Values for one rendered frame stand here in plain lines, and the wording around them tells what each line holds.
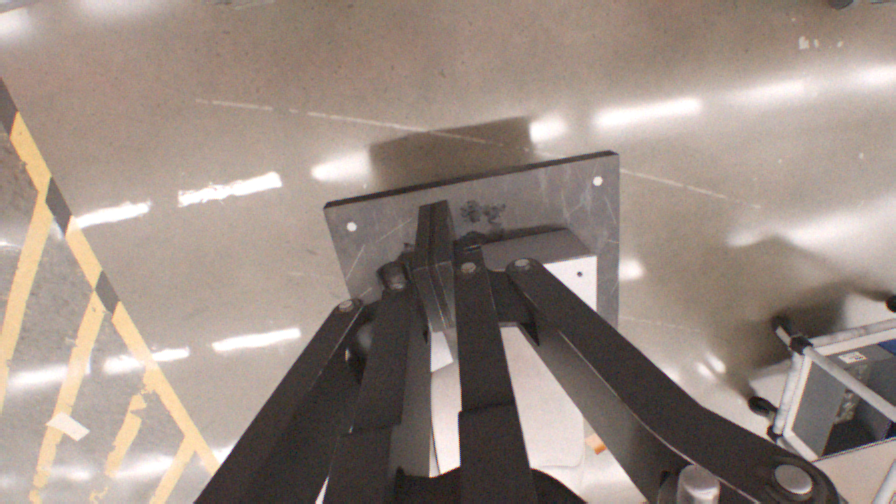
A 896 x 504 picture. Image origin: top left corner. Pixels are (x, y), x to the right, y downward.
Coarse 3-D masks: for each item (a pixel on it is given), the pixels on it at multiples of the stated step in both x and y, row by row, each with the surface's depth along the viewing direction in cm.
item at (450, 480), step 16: (400, 480) 8; (416, 480) 8; (432, 480) 7; (448, 480) 7; (544, 480) 7; (400, 496) 7; (416, 496) 7; (432, 496) 7; (448, 496) 7; (544, 496) 7; (560, 496) 7; (576, 496) 7
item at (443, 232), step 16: (448, 208) 20; (432, 224) 18; (448, 224) 17; (432, 240) 16; (448, 240) 16; (432, 256) 15; (448, 256) 15; (448, 272) 14; (448, 288) 15; (448, 304) 15; (448, 320) 15
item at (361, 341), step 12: (408, 252) 18; (408, 264) 17; (420, 300) 15; (372, 312) 14; (420, 312) 14; (372, 324) 14; (420, 324) 14; (360, 336) 14; (348, 348) 14; (360, 348) 14
